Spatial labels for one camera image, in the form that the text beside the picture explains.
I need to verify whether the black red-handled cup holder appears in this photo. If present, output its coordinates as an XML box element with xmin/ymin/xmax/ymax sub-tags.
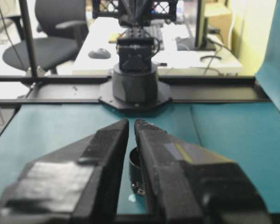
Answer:
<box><xmin>129</xmin><ymin>147</ymin><xmax>148</xmax><ymax>197</ymax></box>

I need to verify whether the black plastic crate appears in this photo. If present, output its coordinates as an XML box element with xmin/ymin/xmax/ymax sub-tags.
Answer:
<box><xmin>92</xmin><ymin>0</ymin><xmax>177</xmax><ymax>21</ymax></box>

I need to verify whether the black keyboard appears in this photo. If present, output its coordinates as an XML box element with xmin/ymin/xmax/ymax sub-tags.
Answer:
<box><xmin>143</xmin><ymin>24</ymin><xmax>165</xmax><ymax>51</ymax></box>

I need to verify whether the small tan flat object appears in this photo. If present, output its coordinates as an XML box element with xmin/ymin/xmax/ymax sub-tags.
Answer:
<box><xmin>109</xmin><ymin>33</ymin><xmax>121</xmax><ymax>44</ymax></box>

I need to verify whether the dark computer mouse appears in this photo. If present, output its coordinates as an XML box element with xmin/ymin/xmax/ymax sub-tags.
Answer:
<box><xmin>88</xmin><ymin>48</ymin><xmax>112</xmax><ymax>59</ymax></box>

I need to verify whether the blue-green table cloth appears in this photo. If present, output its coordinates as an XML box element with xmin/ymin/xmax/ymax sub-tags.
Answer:
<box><xmin>0</xmin><ymin>102</ymin><xmax>280</xmax><ymax>217</ymax></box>

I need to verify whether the white office desk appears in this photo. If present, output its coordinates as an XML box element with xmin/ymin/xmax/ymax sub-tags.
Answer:
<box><xmin>72</xmin><ymin>17</ymin><xmax>243</xmax><ymax>75</ymax></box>

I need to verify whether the black computer monitor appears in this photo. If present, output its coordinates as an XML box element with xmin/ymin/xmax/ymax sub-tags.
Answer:
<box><xmin>195</xmin><ymin>0</ymin><xmax>217</xmax><ymax>51</ymax></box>

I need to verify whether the brown cardboard box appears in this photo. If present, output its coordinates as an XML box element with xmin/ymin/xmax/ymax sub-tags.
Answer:
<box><xmin>205</xmin><ymin>9</ymin><xmax>233</xmax><ymax>35</ymax></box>

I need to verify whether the black office chair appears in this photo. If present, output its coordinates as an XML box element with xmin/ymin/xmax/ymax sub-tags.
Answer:
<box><xmin>2</xmin><ymin>0</ymin><xmax>89</xmax><ymax>72</ymax></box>

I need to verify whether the black desk cable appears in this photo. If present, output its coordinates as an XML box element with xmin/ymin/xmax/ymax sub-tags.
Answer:
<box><xmin>200</xmin><ymin>29</ymin><xmax>235</xmax><ymax>75</ymax></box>

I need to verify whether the black frame rail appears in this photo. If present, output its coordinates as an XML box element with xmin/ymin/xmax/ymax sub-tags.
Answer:
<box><xmin>0</xmin><ymin>74</ymin><xmax>271</xmax><ymax>108</ymax></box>

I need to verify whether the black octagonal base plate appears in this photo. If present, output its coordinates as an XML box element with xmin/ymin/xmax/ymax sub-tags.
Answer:
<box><xmin>98</xmin><ymin>80</ymin><xmax>173</xmax><ymax>110</ymax></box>

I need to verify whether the black frame post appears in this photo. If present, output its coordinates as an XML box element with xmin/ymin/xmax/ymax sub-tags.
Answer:
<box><xmin>20</xmin><ymin>0</ymin><xmax>38</xmax><ymax>77</ymax></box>

